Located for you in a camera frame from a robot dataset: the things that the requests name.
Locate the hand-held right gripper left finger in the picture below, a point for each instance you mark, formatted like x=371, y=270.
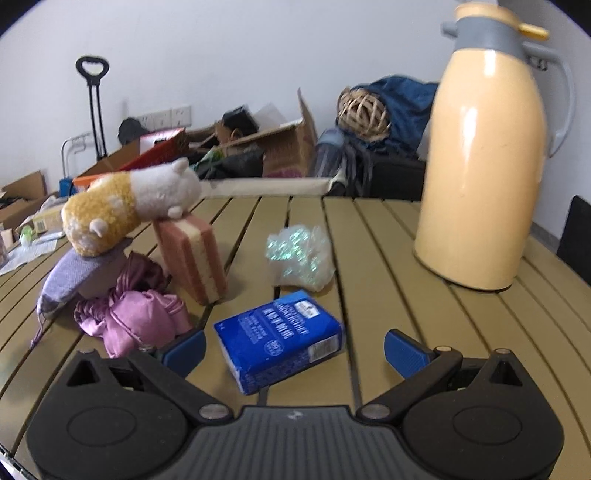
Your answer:
x=187, y=351

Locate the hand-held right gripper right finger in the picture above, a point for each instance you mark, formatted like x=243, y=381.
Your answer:
x=406, y=353

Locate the pink satin scrunchie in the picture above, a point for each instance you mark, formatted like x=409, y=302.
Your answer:
x=134, y=318

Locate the blue tissue packet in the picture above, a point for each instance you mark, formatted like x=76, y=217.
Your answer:
x=272, y=341

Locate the pink cream sponge cake toy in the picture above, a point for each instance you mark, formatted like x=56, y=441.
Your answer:
x=194, y=263

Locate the lavender fabric pouch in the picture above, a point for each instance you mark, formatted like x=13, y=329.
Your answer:
x=69, y=277

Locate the iridescent plastic bag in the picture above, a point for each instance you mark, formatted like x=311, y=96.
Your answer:
x=298, y=258

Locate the yellow white hamster plush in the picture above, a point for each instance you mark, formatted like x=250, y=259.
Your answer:
x=115, y=207

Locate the olive folding slatted table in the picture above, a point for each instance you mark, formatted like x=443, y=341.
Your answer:
x=378, y=258

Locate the black fabric bag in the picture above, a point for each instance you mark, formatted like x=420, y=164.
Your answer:
x=397, y=177

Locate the white paper sheets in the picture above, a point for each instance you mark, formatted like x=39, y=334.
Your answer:
x=27, y=256

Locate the yellow thermos jug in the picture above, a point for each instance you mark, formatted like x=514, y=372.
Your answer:
x=485, y=184

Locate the small cream box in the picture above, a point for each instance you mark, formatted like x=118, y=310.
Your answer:
x=46, y=221

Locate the small green item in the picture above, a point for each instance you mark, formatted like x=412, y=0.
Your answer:
x=26, y=235

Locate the orange flat box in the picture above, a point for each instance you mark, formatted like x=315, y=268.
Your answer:
x=157, y=154

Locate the flat brown cardboard box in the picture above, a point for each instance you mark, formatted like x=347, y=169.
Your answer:
x=115, y=161

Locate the small blue box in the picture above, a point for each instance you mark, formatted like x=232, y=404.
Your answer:
x=64, y=187

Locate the black folding camp chair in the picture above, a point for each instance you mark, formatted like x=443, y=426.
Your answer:
x=577, y=230

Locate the blue water bottle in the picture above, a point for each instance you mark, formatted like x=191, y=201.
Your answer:
x=328, y=152

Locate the tall open cardboard box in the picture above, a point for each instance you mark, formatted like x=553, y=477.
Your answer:
x=286, y=147

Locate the black cap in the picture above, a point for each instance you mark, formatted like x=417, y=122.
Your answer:
x=131, y=129

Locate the wide open cardboard box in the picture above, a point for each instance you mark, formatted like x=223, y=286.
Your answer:
x=23, y=182

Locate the small black bag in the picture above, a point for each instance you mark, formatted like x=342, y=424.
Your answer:
x=240, y=119

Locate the dark blue bag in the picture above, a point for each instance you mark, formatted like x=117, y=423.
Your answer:
x=406, y=110

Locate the wicker ball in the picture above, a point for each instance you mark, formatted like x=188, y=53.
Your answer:
x=362, y=113

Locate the white wall socket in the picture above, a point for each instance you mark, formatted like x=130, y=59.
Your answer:
x=182, y=115
x=156, y=121

